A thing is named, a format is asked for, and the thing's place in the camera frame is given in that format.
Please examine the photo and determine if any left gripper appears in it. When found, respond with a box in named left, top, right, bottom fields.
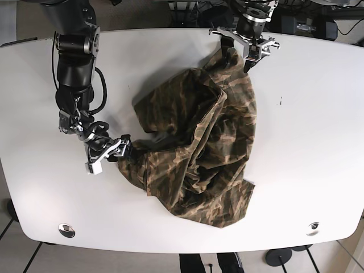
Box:
left=209, top=16, right=280, bottom=73

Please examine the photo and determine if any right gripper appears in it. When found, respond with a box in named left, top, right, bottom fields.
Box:
left=85, top=134, right=134, bottom=163

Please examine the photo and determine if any camouflage T-shirt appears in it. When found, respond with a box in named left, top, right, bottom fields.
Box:
left=117, top=50, right=257, bottom=228

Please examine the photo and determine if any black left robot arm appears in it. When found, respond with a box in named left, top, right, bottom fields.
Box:
left=209, top=1, right=280, bottom=73

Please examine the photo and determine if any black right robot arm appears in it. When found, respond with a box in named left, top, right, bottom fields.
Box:
left=40, top=0, right=133, bottom=175

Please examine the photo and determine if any left table grommet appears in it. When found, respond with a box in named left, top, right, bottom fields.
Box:
left=58, top=223, right=76, bottom=238

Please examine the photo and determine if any table grommet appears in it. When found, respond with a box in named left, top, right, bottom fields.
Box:
left=58, top=223, right=76, bottom=238
left=305, top=222, right=320, bottom=237

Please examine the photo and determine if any right table grommet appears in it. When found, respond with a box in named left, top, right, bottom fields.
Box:
left=305, top=222, right=320, bottom=237

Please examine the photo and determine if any black round stand base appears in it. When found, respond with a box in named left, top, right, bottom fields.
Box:
left=265, top=248, right=292, bottom=267

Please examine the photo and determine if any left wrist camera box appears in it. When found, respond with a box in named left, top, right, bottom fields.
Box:
left=245, top=44, right=262, bottom=62

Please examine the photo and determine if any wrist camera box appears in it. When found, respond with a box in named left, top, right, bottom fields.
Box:
left=85, top=162, right=102, bottom=175
left=245, top=44, right=262, bottom=62

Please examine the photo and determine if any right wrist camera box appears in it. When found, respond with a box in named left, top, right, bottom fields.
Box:
left=85, top=162, right=102, bottom=175

